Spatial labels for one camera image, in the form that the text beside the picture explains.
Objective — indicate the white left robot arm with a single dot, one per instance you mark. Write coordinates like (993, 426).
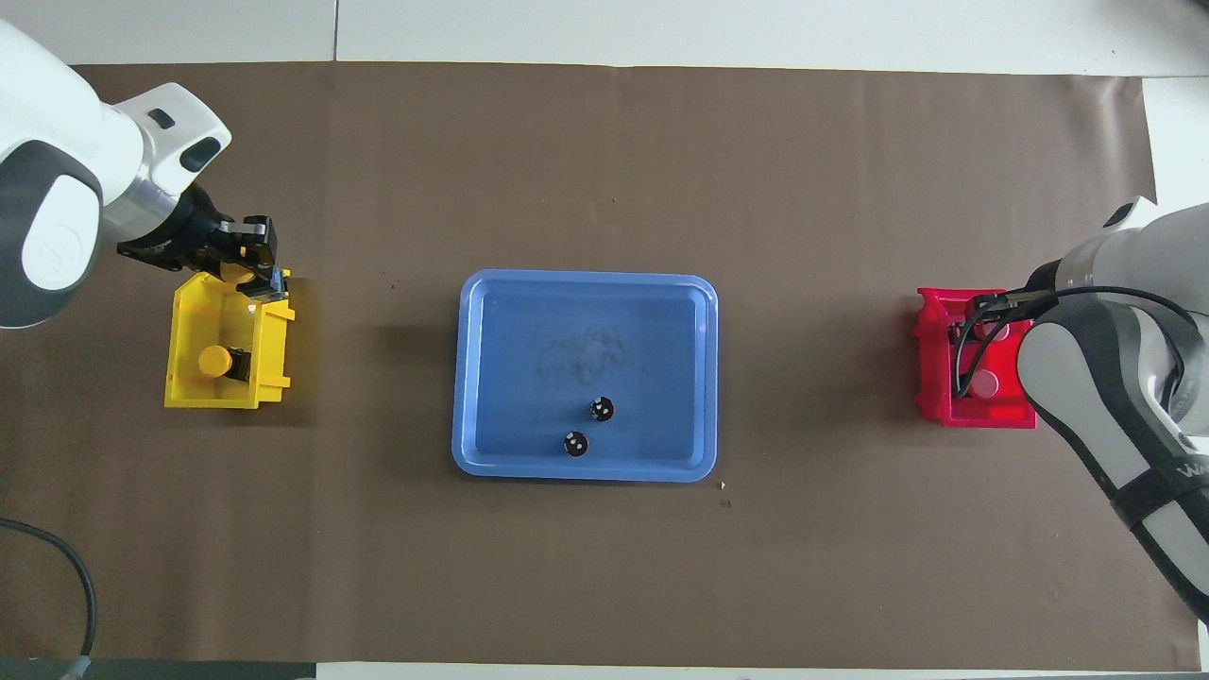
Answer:
(57, 142)

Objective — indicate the red plastic bin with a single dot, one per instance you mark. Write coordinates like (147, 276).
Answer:
(935, 378)

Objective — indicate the brown paper mat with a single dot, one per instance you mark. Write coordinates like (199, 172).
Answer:
(604, 586)

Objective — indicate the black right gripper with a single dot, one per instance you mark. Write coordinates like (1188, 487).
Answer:
(1039, 279)

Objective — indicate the yellow plastic bin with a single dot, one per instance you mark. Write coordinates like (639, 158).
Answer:
(194, 321)

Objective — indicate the blue plastic tray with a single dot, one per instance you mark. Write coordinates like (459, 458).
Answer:
(529, 416)

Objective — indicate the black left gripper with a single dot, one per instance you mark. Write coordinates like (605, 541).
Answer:
(184, 236)

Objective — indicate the black cylindrical capacitor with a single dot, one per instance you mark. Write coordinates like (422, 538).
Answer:
(575, 444)
(602, 409)

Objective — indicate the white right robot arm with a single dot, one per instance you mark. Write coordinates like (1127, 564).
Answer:
(1133, 416)

